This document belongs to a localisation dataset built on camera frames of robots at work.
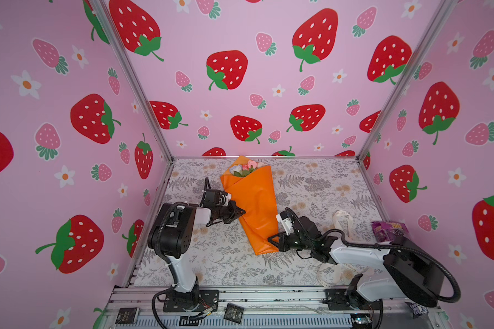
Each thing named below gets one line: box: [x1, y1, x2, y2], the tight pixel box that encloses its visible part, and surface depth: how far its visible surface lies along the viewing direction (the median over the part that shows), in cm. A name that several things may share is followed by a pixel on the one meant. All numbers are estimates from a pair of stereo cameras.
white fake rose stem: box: [229, 164, 243, 175], surface depth 113 cm
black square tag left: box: [115, 307, 140, 325], surface depth 71 cm
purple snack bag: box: [371, 220, 410, 243], surface depth 89 cm
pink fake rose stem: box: [247, 160, 258, 173], surface depth 110 cm
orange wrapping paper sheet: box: [220, 165, 280, 256], surface depth 98 cm
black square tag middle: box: [222, 302, 245, 325], surface depth 71 cm
